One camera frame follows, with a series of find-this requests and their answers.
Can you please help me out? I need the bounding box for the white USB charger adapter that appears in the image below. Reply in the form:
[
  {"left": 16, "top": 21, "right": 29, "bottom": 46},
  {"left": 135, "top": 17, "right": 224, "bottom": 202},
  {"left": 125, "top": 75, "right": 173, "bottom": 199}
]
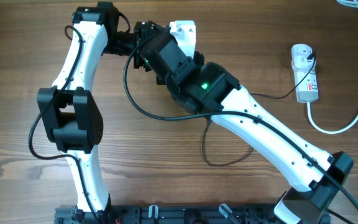
[{"left": 291, "top": 55, "right": 313, "bottom": 72}]

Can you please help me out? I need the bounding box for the black USB charging cable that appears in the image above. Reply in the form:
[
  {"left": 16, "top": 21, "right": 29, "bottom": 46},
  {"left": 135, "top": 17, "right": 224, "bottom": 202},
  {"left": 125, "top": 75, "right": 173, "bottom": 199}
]
[{"left": 201, "top": 50, "right": 317, "bottom": 167}]

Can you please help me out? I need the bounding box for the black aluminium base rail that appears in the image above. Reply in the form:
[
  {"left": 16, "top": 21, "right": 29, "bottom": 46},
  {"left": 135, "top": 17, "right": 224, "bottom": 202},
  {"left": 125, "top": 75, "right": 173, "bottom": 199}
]
[{"left": 53, "top": 203, "right": 332, "bottom": 224}]

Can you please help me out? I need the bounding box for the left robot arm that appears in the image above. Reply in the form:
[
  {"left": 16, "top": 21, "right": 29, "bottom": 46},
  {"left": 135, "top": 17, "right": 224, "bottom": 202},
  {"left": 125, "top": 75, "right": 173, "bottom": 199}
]
[{"left": 29, "top": 2, "right": 169, "bottom": 223}]

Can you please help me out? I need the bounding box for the white power strip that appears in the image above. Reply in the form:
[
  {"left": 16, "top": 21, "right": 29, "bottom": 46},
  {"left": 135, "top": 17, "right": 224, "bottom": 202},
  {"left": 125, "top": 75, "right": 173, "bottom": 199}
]
[{"left": 291, "top": 44, "right": 319, "bottom": 103}]

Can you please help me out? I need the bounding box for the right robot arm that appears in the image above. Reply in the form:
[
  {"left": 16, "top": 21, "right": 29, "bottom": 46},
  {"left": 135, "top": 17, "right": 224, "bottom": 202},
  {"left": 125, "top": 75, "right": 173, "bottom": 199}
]
[{"left": 136, "top": 32, "right": 354, "bottom": 223}]

